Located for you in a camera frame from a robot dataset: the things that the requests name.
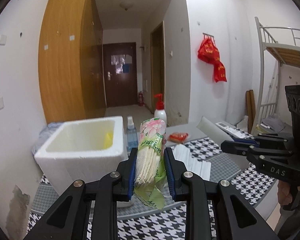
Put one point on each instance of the white remote control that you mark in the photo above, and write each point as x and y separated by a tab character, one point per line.
227	127

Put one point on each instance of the metal bunk bed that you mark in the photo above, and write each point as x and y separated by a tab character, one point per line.
290	52

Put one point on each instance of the metal wall hook rack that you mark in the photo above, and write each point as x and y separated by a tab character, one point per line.
209	35

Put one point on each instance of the narrow red plastic bag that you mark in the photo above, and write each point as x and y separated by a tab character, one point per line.
220	72

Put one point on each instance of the white foam box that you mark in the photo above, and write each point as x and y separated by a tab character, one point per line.
72	165

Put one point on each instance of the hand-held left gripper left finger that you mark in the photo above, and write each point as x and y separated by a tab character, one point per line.
132	165

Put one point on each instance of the green tissue pack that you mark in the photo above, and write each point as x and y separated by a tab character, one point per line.
147	160

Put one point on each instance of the wide red plastic bag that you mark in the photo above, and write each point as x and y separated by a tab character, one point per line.
207	51

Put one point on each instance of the dark brown entrance door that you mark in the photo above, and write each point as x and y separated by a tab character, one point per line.
120	90

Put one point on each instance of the paper notices on door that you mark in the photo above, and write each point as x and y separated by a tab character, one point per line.
121	63

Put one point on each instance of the blue spray bottle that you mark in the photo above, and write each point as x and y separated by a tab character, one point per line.
131	137

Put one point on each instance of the wooden wardrobe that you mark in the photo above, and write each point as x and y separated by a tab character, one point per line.
65	67

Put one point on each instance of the white plastic bag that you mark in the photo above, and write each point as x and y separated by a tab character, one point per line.
242	123

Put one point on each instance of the white pump bottle red pump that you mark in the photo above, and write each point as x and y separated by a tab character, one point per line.
160	115

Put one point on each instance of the yellow sponge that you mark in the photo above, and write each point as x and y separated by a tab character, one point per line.
109	140

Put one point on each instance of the white pleated paper stack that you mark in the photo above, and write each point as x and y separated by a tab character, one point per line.
195	162

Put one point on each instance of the wooden side door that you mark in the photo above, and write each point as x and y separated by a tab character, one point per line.
157	75

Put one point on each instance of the person's right forearm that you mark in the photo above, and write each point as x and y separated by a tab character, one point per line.
292	223

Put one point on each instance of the person's right hand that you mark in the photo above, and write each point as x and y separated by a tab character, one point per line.
283	192

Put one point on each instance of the white blank wall plate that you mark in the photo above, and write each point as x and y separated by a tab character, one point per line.
3	39

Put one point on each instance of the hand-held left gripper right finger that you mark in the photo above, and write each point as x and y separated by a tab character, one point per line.
168	170

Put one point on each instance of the red fire extinguisher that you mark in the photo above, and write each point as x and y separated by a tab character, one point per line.
141	99

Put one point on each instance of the grey cloth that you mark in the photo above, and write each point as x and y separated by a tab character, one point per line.
272	125

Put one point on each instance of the round ceiling lamp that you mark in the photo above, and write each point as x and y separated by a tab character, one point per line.
126	5

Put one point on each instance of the houndstooth table mat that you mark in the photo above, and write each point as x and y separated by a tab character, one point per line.
150	225

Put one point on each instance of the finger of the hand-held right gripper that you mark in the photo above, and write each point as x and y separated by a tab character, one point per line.
232	147
265	138

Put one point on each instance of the leaning wooden boards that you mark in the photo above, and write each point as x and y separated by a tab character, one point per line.
251	110

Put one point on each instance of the red snack packet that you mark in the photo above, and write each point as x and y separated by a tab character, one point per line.
178	137

